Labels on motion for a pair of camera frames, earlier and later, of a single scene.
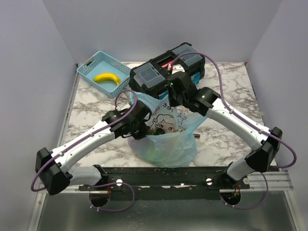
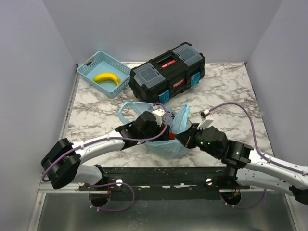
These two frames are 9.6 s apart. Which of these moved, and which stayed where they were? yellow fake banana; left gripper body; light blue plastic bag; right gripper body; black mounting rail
Moved: right gripper body; light blue plastic bag; left gripper body
Stayed: black mounting rail; yellow fake banana
